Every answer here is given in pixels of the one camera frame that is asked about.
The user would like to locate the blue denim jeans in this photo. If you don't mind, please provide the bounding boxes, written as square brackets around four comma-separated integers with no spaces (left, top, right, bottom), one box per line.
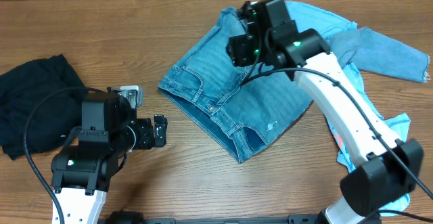
[158,1,430,162]

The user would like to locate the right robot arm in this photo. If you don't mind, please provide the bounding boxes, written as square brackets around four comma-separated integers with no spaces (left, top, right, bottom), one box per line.
[227,0,424,223]

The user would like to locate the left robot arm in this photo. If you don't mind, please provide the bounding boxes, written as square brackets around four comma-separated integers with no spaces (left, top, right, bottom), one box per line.
[51,86,168,223]

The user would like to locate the light blue t-shirt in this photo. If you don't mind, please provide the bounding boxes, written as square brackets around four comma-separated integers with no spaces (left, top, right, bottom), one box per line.
[283,0,412,217]

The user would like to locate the black folded garment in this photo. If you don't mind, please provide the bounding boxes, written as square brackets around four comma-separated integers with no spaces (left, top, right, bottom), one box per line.
[1,54,87,160]

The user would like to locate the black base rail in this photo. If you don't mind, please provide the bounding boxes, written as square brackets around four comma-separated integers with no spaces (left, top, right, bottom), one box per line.
[97,211,327,224]

